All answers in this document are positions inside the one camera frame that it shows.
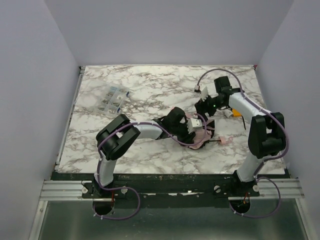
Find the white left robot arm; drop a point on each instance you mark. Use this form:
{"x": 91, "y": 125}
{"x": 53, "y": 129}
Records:
{"x": 117, "y": 137}

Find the small white orange object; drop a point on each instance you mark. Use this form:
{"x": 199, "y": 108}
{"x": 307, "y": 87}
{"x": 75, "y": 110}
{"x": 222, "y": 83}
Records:
{"x": 231, "y": 113}

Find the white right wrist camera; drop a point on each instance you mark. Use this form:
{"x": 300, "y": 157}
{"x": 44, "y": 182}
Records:
{"x": 203, "y": 93}

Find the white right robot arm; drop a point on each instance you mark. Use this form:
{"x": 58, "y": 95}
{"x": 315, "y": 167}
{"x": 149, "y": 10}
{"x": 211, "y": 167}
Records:
{"x": 266, "y": 136}

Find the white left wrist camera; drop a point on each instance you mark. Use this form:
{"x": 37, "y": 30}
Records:
{"x": 194, "y": 124}

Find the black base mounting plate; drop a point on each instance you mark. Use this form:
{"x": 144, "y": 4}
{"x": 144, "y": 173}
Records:
{"x": 127, "y": 190}

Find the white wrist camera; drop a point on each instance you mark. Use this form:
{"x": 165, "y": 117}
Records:
{"x": 203, "y": 93}
{"x": 194, "y": 124}

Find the clear plastic organizer box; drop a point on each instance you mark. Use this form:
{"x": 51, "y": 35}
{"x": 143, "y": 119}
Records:
{"x": 112, "y": 98}

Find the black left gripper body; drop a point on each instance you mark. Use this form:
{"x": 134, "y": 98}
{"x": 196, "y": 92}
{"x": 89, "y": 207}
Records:
{"x": 204, "y": 128}

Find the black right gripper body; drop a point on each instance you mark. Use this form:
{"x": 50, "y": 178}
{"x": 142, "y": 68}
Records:
{"x": 206, "y": 105}

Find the pink folding umbrella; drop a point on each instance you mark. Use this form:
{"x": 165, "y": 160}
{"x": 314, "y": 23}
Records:
{"x": 184, "y": 116}

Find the aluminium frame rail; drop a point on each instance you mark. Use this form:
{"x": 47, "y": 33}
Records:
{"x": 154, "y": 91}

